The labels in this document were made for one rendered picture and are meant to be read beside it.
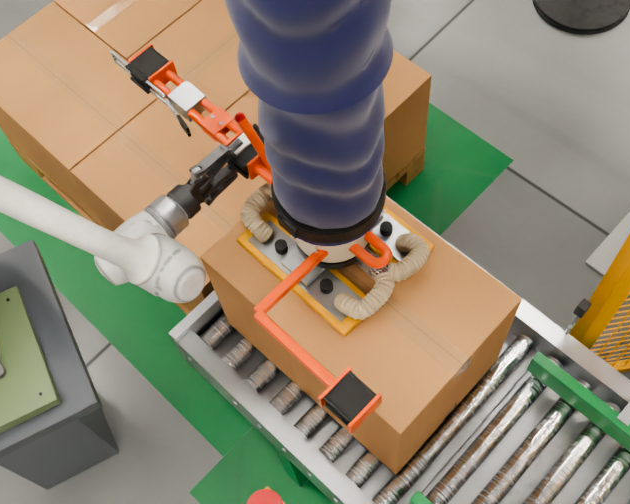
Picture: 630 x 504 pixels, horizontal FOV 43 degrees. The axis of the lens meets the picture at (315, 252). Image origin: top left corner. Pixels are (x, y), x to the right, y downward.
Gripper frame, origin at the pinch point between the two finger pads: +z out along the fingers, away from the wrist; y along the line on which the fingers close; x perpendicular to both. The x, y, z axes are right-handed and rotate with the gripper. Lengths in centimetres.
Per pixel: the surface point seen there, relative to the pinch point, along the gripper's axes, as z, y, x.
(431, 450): -13, 53, 68
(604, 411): 20, 45, 93
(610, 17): 180, 108, 3
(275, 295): -21.0, -1.5, 31.2
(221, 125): 0.3, -1.6, -7.3
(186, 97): 0.3, -1.8, -19.1
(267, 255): -12.8, 10.2, 18.3
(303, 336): -20.6, 12.7, 36.8
